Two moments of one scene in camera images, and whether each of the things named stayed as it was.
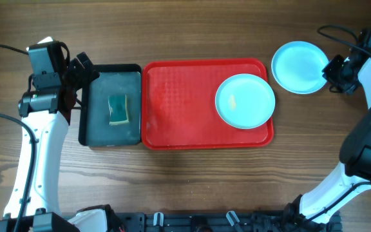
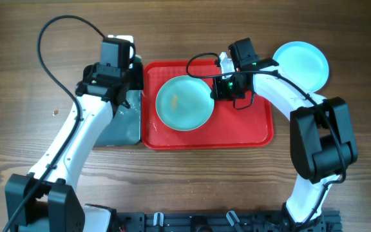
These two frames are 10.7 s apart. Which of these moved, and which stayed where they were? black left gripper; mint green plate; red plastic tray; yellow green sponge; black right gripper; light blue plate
Moved: mint green plate; yellow green sponge; black left gripper; black right gripper
Stayed: light blue plate; red plastic tray
